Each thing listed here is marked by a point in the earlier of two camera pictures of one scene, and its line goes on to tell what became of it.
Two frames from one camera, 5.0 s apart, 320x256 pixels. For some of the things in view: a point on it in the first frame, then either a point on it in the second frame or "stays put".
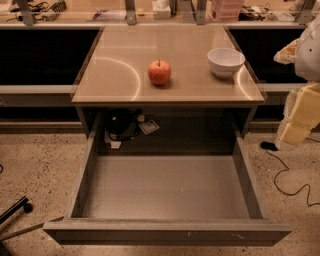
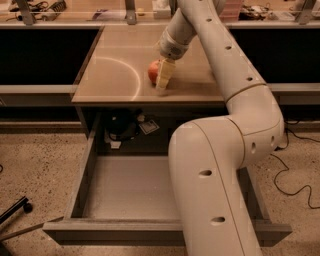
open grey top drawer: (167, 200) stays put
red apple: (159, 72) stays put
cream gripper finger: (301, 116) to (166, 70)
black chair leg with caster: (23, 203) stays put
